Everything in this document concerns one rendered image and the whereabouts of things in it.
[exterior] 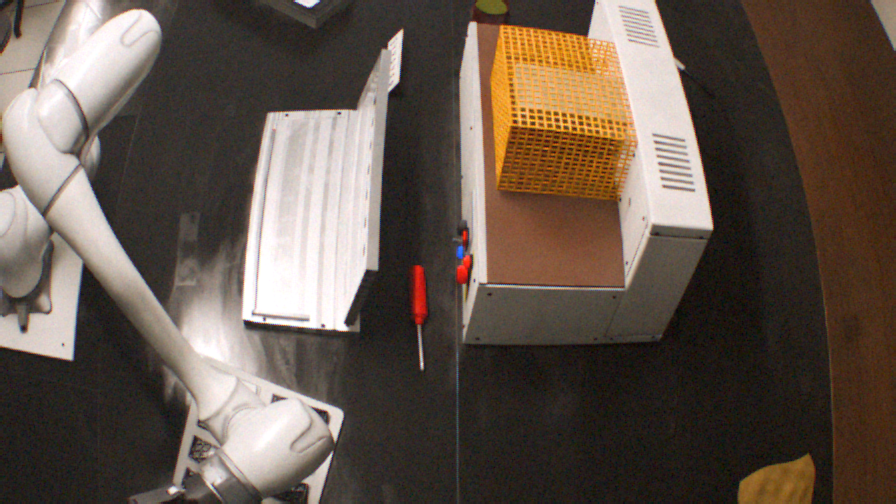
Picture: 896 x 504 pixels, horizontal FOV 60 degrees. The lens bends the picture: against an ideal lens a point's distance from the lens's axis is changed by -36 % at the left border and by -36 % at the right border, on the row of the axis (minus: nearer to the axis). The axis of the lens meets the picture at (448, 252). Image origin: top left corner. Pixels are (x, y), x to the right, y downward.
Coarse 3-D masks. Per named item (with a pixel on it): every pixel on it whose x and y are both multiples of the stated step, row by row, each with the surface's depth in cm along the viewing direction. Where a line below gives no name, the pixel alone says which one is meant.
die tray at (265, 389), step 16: (224, 368) 176; (256, 384) 175; (272, 384) 175; (192, 400) 171; (304, 400) 175; (192, 416) 169; (336, 416) 174; (192, 432) 167; (208, 432) 168; (336, 432) 172; (192, 464) 164; (176, 480) 161; (304, 480) 166; (320, 480) 167; (272, 496) 163; (320, 496) 166
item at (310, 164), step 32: (288, 128) 201; (320, 128) 202; (352, 128) 202; (288, 160) 197; (320, 160) 198; (256, 192) 193; (288, 192) 194; (320, 192) 194; (256, 224) 190; (288, 224) 190; (320, 224) 191; (288, 256) 187; (320, 256) 188; (288, 288) 184; (320, 288) 185; (256, 320) 180; (288, 320) 181; (320, 320) 182
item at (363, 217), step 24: (384, 72) 185; (384, 96) 182; (360, 120) 195; (384, 120) 180; (360, 144) 191; (360, 168) 189; (360, 192) 186; (360, 216) 183; (360, 240) 180; (360, 264) 177; (360, 288) 170
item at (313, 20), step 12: (264, 0) 222; (276, 0) 220; (288, 0) 217; (324, 0) 212; (336, 0) 217; (348, 0) 222; (288, 12) 220; (300, 12) 217; (312, 12) 215; (324, 12) 217; (336, 12) 222; (312, 24) 218
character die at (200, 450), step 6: (198, 438) 166; (192, 444) 165; (198, 444) 166; (204, 444) 166; (210, 444) 166; (192, 450) 164; (198, 450) 165; (204, 450) 165; (210, 450) 165; (222, 450) 165; (192, 456) 163; (198, 456) 164; (204, 456) 165
